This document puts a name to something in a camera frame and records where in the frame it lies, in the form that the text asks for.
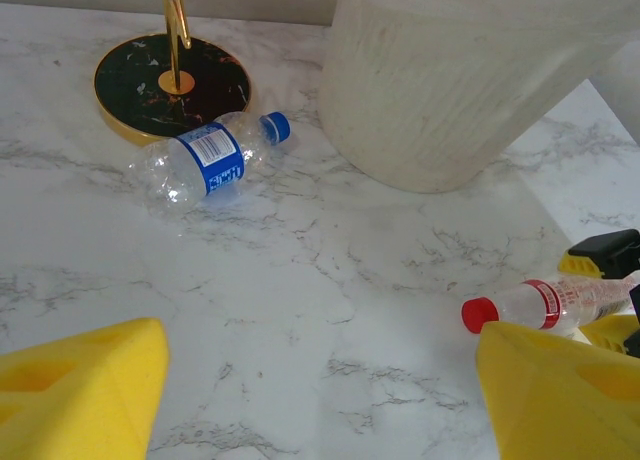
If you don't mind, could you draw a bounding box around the translucent white plastic bin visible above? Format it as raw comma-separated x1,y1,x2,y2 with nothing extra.
317,0,640,195

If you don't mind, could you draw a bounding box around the red cap clear bottle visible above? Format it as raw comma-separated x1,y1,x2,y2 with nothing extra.
460,272,640,339

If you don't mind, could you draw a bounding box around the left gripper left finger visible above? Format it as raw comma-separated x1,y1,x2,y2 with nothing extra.
0,317,171,460

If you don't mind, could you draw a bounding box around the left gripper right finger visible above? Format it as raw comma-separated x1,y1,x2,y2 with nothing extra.
474,320,640,460

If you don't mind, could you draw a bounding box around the gold wire glass stand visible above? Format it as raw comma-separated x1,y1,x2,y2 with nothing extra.
93,0,255,149

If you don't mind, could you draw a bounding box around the small blue label bottle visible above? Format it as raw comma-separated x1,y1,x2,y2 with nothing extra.
127,110,293,222

